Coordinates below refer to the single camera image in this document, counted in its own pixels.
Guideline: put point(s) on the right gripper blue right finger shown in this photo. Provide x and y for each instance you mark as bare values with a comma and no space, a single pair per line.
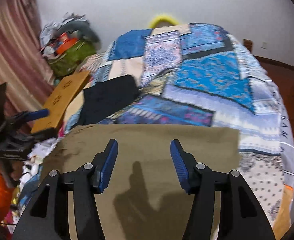
241,215

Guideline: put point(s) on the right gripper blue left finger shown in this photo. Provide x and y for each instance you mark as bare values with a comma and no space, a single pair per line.
46,215

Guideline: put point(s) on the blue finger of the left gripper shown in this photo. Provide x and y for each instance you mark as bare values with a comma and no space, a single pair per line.
35,115

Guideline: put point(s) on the khaki pants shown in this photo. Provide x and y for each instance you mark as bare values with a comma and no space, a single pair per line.
144,199

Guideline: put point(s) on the wooden lap table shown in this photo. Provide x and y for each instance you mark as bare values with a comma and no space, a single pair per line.
57,103

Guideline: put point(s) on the pink striped curtain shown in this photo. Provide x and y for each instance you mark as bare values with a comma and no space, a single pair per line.
28,77

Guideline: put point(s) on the green storage bag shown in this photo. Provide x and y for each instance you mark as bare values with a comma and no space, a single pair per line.
67,62

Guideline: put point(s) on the black folded garment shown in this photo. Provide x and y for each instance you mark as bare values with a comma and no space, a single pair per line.
106,98

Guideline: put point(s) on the orange box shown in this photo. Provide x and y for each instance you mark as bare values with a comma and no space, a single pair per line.
66,45

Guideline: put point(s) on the pile of grey clothes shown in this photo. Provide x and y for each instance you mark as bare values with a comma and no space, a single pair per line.
49,29

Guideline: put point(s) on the blue patchwork bed quilt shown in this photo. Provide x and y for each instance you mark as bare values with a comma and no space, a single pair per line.
199,74

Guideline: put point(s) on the wooden bed post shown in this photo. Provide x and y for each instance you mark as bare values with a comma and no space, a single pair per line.
248,44

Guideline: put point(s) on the wall power socket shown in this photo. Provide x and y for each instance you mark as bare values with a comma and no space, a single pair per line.
264,45

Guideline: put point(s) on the yellow curved bed rail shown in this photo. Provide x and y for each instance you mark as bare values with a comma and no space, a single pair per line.
162,19

